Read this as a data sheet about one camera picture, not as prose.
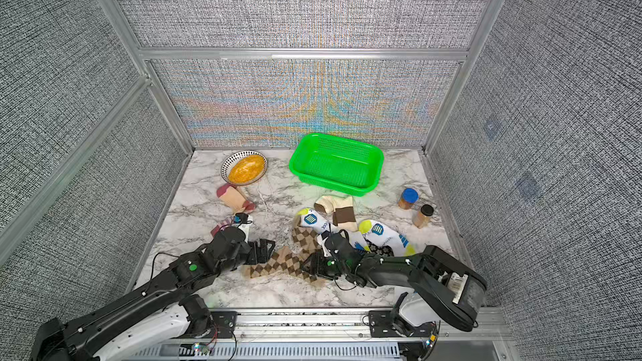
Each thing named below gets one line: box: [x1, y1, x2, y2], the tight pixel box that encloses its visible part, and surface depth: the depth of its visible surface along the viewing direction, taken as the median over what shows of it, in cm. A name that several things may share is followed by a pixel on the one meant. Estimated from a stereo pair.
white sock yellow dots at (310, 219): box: [297, 207, 370, 254], surface depth 97 cm
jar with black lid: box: [412, 203, 434, 229], surface depth 90 cm
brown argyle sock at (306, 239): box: [291, 225, 322, 263], surface depth 88 cm
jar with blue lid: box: [397, 187, 419, 210], surface depth 100 cm
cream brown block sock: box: [314, 195, 358, 232], surface depth 99 cm
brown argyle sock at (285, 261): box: [244, 245, 327, 287], surface depth 85 cm
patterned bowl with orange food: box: [220, 150, 269, 186], surface depth 108 cm
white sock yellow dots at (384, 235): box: [357, 219, 417, 258], surface depth 92 cm
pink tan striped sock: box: [210, 183, 257, 238], surface depth 102 cm
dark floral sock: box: [362, 235, 395, 257], surface depth 89 cm
